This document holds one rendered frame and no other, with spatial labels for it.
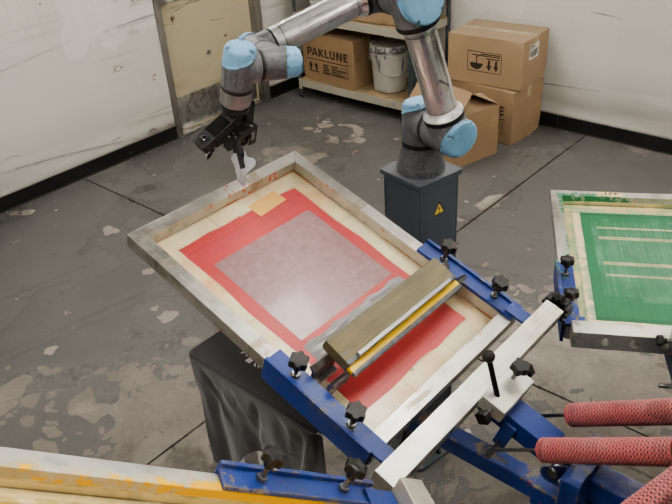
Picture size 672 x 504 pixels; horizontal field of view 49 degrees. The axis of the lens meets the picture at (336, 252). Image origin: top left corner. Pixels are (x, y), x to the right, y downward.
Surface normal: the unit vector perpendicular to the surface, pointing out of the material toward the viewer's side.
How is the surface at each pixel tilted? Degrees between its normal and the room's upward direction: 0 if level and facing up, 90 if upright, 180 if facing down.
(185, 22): 90
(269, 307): 19
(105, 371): 0
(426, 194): 90
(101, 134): 90
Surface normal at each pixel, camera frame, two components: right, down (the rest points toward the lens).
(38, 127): 0.75, 0.31
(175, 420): -0.06, -0.85
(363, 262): 0.19, -0.69
